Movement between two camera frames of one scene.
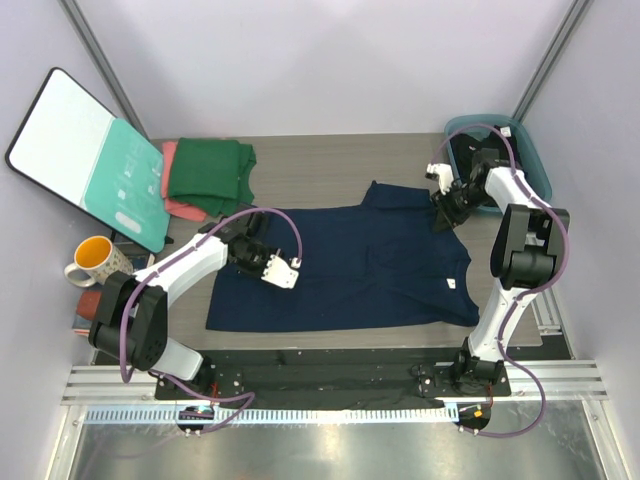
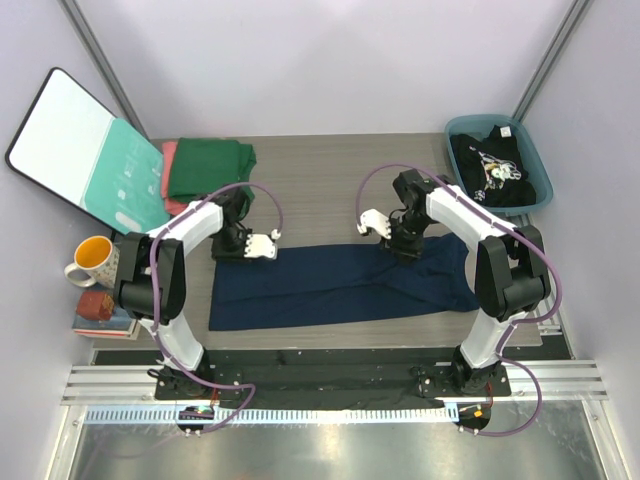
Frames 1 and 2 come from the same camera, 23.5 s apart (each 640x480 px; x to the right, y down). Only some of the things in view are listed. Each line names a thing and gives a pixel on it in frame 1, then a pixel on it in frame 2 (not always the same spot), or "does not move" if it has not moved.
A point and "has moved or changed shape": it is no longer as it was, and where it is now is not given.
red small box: x=88 y=304 does not move
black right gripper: x=443 y=204 to x=404 y=251
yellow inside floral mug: x=98 y=256 does not move
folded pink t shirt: x=174 y=207 does not move
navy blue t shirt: x=381 y=265 has moved or changed shape
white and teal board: x=71 y=143 does not move
